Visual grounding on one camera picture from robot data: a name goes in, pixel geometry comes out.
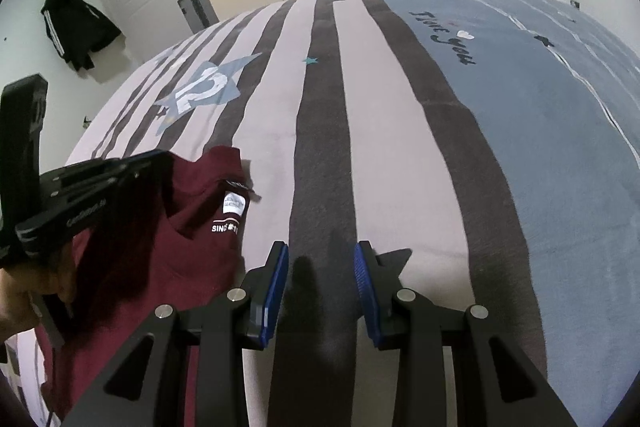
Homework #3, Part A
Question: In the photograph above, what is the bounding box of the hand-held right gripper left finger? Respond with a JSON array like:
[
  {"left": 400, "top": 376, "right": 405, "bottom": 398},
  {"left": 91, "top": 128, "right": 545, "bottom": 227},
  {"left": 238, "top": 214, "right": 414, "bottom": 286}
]
[{"left": 60, "top": 241, "right": 291, "bottom": 427}]

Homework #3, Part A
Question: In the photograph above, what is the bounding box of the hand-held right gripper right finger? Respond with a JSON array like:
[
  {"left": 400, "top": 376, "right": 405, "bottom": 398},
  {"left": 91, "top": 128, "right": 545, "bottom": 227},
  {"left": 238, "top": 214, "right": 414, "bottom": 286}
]
[{"left": 353, "top": 241, "right": 578, "bottom": 427}]

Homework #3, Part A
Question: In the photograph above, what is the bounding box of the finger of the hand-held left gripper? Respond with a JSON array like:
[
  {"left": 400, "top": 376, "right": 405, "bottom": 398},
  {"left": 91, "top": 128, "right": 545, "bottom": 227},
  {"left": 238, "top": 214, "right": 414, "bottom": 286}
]
[
  {"left": 39, "top": 150, "right": 175, "bottom": 202},
  {"left": 15, "top": 187, "right": 161, "bottom": 258}
]

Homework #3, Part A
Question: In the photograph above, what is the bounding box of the maroon t-shirt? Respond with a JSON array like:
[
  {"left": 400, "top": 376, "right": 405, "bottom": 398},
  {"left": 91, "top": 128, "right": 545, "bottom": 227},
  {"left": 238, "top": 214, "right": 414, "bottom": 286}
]
[{"left": 35, "top": 146, "right": 261, "bottom": 423}]

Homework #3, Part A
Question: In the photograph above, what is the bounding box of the person's left hand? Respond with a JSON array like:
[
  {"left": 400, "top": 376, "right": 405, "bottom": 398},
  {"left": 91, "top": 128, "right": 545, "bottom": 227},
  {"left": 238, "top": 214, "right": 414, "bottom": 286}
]
[{"left": 0, "top": 242, "right": 78, "bottom": 325}]

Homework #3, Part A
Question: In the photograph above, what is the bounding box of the black jacket with white stripes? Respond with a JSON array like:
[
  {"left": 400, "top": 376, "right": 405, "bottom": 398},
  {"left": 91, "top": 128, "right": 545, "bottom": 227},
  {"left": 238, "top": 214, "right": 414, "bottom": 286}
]
[{"left": 41, "top": 0, "right": 122, "bottom": 72}]

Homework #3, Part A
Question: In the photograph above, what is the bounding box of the bed with striped sheet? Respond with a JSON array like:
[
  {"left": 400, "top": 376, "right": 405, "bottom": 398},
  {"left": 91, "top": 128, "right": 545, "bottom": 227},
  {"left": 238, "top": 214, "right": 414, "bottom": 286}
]
[{"left": 5, "top": 0, "right": 640, "bottom": 427}]

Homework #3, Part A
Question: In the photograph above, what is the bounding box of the grey upright suitcase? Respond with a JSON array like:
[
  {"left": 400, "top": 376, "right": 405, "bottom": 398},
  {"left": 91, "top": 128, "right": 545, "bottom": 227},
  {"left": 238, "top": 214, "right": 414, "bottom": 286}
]
[{"left": 176, "top": 0, "right": 219, "bottom": 35}]

